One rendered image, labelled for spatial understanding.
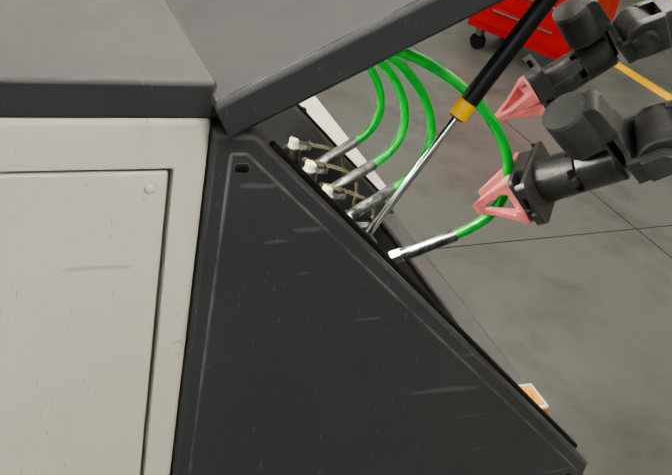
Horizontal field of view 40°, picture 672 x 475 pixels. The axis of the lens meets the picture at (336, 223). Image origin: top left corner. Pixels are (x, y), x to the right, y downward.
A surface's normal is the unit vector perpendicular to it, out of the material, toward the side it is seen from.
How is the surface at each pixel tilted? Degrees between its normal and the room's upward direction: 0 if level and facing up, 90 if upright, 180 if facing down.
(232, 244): 90
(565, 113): 49
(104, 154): 90
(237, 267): 90
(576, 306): 0
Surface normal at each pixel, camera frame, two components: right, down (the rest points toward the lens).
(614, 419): 0.17, -0.85
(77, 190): 0.35, 0.53
